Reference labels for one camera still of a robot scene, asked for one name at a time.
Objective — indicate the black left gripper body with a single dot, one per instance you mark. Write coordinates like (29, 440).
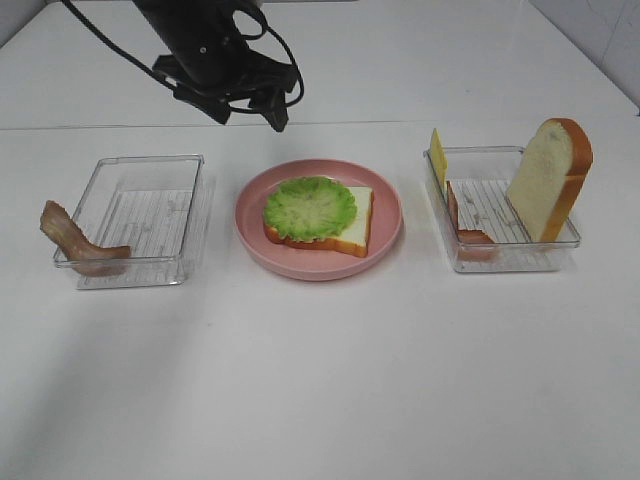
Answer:
(209, 45)

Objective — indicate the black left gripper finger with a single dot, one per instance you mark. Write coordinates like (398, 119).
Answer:
(217, 110)
(270, 104)

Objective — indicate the green lettuce leaf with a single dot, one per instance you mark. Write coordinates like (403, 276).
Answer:
(309, 209)

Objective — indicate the bread slice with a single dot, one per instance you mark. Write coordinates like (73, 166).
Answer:
(352, 241)
(549, 179)

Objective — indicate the yellow cheese slice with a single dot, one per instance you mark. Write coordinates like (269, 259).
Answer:
(439, 160)

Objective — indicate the clear left plastic tray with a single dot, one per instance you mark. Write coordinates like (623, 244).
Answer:
(158, 206)

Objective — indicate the clear plastic tray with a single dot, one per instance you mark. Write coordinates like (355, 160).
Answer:
(158, 206)
(487, 235)

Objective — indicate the pink round plate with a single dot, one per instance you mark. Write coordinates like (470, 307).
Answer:
(317, 265)

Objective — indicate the clear right plastic tray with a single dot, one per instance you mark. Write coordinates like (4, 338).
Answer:
(487, 235)

